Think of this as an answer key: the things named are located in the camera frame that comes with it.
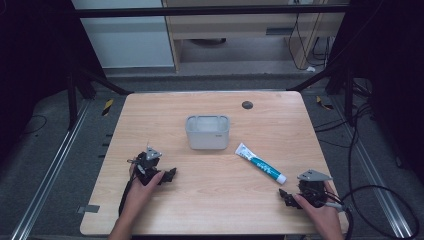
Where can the round grey table grommet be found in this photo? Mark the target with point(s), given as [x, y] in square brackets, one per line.
[247, 105]

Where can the grey-white plastic container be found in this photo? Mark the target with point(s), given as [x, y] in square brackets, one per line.
[207, 133]

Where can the white and teal toothpaste tube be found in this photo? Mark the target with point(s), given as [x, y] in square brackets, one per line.
[258, 162]

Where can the aluminium floor rail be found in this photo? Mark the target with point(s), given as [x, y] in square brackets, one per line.
[373, 170]
[50, 170]

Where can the person's right hand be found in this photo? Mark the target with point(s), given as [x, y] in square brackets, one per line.
[321, 215]

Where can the white power plug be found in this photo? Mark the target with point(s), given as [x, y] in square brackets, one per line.
[310, 69]

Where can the yellow and black tape strip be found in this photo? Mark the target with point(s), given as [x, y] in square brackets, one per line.
[324, 104]
[107, 107]

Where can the person's left hand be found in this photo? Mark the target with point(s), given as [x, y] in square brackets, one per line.
[141, 195]

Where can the white cabinet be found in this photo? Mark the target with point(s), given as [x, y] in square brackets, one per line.
[126, 36]

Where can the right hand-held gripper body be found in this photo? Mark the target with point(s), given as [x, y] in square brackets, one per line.
[312, 191]

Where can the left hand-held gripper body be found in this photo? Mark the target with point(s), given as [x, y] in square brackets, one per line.
[146, 166]

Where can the black curtain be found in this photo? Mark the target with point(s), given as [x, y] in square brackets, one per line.
[386, 66]
[33, 50]

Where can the black metal stand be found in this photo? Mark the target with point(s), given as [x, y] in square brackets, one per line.
[71, 100]
[348, 96]

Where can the light wooden desk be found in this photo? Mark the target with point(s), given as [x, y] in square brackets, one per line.
[233, 26]

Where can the grey tape piece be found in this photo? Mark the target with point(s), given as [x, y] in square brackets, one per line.
[88, 209]

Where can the black horizontal frame bar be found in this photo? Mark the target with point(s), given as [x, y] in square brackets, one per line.
[200, 11]

